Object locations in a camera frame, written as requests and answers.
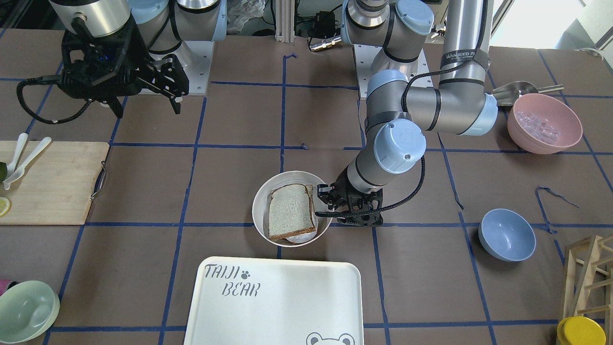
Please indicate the pink cloth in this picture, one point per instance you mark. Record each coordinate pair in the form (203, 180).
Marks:
(6, 284)

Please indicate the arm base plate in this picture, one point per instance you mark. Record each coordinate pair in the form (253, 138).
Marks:
(369, 60)
(196, 60)

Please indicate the metal scoop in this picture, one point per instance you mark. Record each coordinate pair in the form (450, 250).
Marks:
(506, 95)

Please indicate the blue bowl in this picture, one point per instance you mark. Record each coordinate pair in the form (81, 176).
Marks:
(506, 235)

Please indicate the pink bowl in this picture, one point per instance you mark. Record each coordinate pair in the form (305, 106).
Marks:
(541, 124)

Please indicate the white round plate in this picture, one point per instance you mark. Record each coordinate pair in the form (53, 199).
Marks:
(260, 205)

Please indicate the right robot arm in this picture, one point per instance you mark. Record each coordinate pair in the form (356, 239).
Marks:
(163, 24)

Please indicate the aluminium frame post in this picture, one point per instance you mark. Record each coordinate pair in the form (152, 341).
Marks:
(284, 13)

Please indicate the bread slice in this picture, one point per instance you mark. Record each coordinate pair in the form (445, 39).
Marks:
(291, 211)

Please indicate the green bowl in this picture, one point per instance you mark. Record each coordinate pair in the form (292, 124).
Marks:
(27, 310)

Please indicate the yellow cup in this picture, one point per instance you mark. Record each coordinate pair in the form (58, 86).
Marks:
(579, 330)

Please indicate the lemon half slice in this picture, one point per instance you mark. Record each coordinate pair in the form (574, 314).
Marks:
(5, 206)

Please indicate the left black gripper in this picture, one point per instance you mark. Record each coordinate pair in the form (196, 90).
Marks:
(342, 189)

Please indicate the white plastic spoon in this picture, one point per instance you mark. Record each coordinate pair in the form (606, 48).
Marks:
(19, 172)

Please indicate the white plastic fork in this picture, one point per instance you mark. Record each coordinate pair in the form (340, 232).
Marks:
(21, 143)

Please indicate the fried egg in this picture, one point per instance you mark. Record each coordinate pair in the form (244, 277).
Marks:
(302, 238)

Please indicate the black power adapter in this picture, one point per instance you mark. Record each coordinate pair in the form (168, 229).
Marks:
(325, 24)

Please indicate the wooden cutting board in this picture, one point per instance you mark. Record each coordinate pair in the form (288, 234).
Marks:
(57, 185)

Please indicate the wooden rack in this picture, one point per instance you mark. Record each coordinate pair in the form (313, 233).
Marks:
(588, 267)

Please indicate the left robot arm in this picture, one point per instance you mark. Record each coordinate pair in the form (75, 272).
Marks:
(389, 171)

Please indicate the cream bear tray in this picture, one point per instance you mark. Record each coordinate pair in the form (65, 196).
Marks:
(264, 301)

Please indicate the green avocado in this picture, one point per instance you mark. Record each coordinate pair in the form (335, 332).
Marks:
(3, 171)

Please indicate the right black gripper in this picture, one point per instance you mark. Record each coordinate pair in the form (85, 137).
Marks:
(135, 53)

